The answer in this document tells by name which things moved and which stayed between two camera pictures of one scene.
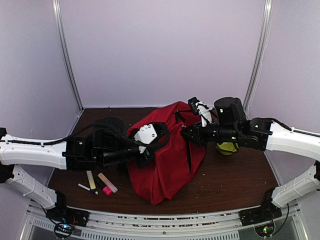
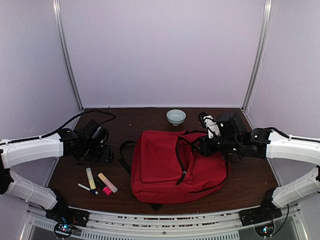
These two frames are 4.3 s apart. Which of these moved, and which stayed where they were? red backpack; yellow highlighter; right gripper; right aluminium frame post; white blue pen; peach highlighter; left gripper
Moved: left gripper; red backpack; right gripper
Stayed: yellow highlighter; white blue pen; right aluminium frame post; peach highlighter
